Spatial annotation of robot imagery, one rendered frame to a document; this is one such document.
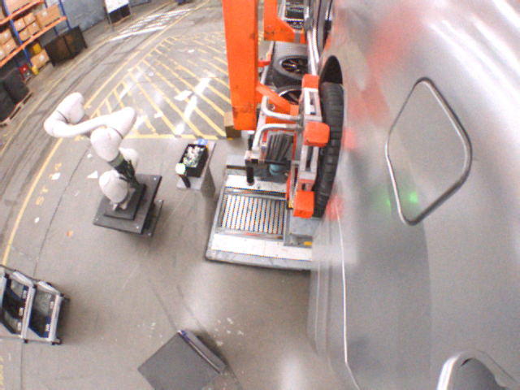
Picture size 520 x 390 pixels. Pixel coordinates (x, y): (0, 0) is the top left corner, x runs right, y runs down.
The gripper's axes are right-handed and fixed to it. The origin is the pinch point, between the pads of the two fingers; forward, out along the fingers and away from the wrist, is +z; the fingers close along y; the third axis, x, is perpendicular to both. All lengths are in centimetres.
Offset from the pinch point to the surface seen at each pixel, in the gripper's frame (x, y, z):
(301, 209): 92, 0, -19
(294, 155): 84, -27, -15
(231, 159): 29, -68, 60
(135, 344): 7, 105, 63
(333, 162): 99, -12, -35
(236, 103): 39, -70, -3
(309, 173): 92, -10, -27
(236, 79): 40, -71, -22
